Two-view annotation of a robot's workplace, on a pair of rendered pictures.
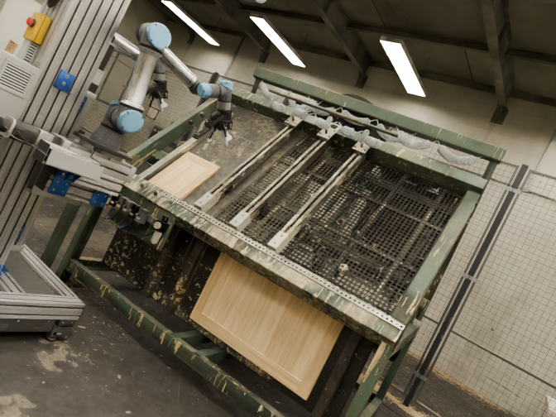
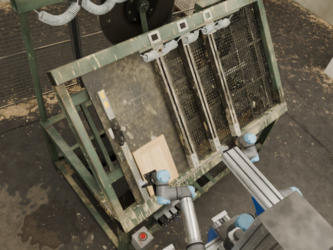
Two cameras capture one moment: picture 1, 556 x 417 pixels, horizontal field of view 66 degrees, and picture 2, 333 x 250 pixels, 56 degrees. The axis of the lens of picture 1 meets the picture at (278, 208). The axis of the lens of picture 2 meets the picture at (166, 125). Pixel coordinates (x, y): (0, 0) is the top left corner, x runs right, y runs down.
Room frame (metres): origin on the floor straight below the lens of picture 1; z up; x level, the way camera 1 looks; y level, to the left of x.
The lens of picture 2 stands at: (2.53, 2.01, 3.21)
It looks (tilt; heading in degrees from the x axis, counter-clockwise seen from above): 50 degrees down; 287
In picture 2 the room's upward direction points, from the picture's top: 9 degrees clockwise
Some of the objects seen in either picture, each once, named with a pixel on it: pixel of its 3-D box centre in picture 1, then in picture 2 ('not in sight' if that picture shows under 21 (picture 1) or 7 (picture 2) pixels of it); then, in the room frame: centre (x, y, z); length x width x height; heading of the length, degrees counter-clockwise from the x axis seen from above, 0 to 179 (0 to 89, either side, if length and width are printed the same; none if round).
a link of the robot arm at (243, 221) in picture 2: (118, 115); (244, 224); (2.19, 0.94, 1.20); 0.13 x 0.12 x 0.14; 43
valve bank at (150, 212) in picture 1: (134, 216); (176, 209); (2.69, 0.79, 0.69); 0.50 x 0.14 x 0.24; 65
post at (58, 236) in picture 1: (61, 229); not in sight; (2.81, 1.21, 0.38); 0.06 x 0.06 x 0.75; 65
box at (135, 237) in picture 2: not in sight; (142, 240); (2.81, 1.21, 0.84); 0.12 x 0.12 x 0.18; 65
